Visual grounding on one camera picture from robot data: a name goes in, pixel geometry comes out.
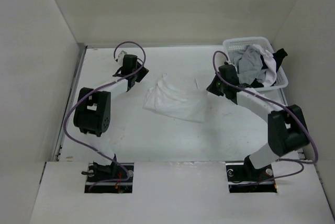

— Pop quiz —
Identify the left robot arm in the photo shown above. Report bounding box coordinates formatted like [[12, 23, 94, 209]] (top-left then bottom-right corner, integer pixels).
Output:
[[73, 54, 149, 158]]

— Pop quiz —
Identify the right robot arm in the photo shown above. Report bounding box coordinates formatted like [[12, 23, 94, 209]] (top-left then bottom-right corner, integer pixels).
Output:
[[207, 63, 310, 180]]

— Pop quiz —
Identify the grey tank top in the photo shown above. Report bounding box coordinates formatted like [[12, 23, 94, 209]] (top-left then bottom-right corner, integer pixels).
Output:
[[229, 45, 266, 88]]

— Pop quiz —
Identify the black tank top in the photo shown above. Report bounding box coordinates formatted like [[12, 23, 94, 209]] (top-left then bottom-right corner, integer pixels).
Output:
[[251, 48, 288, 88]]

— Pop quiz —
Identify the white plastic basket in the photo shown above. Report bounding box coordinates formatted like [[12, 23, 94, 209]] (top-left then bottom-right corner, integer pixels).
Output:
[[222, 37, 288, 93]]

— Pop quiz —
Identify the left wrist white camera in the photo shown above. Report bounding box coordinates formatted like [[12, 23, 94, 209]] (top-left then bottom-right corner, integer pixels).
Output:
[[115, 50, 127, 66]]

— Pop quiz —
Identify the metal table edge rail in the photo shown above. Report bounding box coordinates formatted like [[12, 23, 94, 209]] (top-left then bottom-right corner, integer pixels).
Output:
[[50, 43, 87, 161]]

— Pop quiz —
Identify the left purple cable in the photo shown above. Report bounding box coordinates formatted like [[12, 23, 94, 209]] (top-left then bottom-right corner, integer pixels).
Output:
[[63, 41, 147, 192]]

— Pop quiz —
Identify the purple cable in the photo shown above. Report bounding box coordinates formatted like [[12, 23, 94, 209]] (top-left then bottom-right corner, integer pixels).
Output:
[[63, 41, 147, 192], [212, 50, 320, 185]]

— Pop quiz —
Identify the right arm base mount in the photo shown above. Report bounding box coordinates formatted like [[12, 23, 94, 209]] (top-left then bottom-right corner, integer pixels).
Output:
[[226, 160, 277, 193]]

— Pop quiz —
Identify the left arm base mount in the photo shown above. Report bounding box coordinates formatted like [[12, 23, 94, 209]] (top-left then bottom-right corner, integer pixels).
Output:
[[81, 162, 135, 194]]

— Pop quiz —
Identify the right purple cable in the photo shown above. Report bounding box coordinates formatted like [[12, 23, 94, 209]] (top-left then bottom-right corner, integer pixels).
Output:
[[212, 50, 320, 185]]

